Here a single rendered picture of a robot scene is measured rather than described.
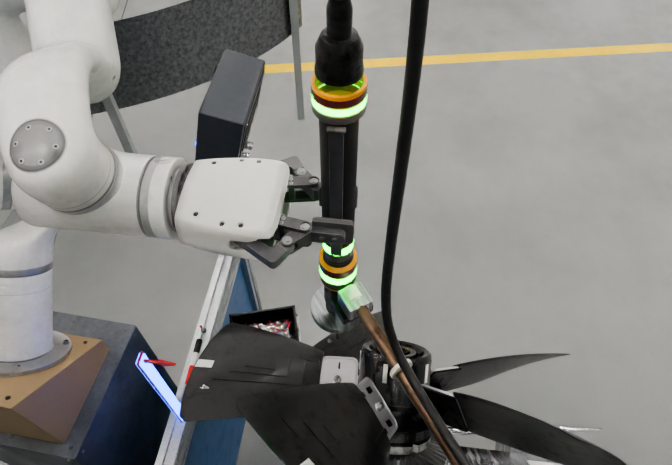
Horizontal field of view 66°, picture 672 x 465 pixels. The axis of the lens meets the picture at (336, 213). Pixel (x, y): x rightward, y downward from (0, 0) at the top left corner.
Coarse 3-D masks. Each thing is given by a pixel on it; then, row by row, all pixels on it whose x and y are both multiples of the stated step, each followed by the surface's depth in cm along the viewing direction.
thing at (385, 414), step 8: (360, 384) 79; (368, 384) 81; (376, 392) 82; (368, 400) 78; (376, 400) 80; (384, 408) 81; (384, 416) 79; (392, 416) 81; (384, 424) 78; (392, 432) 78
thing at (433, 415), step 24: (408, 48) 28; (408, 72) 29; (408, 96) 30; (408, 120) 32; (408, 144) 33; (384, 264) 44; (384, 288) 47; (384, 312) 50; (408, 360) 52; (432, 408) 49; (456, 456) 47
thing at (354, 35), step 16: (336, 0) 34; (336, 16) 34; (352, 16) 35; (336, 32) 35; (352, 32) 36; (320, 48) 36; (336, 48) 36; (352, 48) 36; (320, 64) 37; (336, 64) 36; (352, 64) 36; (320, 80) 38; (336, 80) 37; (352, 80) 37
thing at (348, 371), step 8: (328, 360) 91; (336, 360) 91; (344, 360) 90; (352, 360) 90; (328, 368) 90; (336, 368) 90; (344, 368) 90; (352, 368) 89; (320, 376) 89; (328, 376) 89; (344, 376) 89; (352, 376) 88
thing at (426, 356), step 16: (368, 352) 85; (416, 352) 90; (368, 368) 84; (416, 368) 82; (384, 384) 82; (400, 384) 82; (384, 400) 82; (400, 400) 82; (400, 416) 84; (416, 416) 86; (400, 432) 81; (416, 432) 82
